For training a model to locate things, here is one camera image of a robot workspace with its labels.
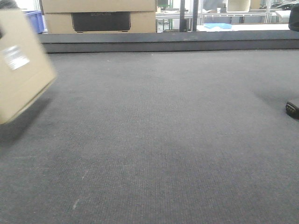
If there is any small brown cardboard package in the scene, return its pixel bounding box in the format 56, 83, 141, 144
0, 9, 57, 124

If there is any black table edge rail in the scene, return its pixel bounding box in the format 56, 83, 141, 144
38, 30, 299, 54

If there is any large brown cardboard box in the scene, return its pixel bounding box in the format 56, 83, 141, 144
41, 0, 157, 34

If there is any blue plastic tray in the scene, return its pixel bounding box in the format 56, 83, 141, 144
204, 23, 232, 29

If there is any white rectangular bin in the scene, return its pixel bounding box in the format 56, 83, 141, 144
227, 0, 250, 13

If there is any black vertical post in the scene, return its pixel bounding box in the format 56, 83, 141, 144
179, 0, 185, 33

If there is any orange black barcode scanner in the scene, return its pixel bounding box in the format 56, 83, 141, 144
285, 4, 299, 120

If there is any blue plastic crate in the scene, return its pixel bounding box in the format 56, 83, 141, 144
23, 10, 45, 34

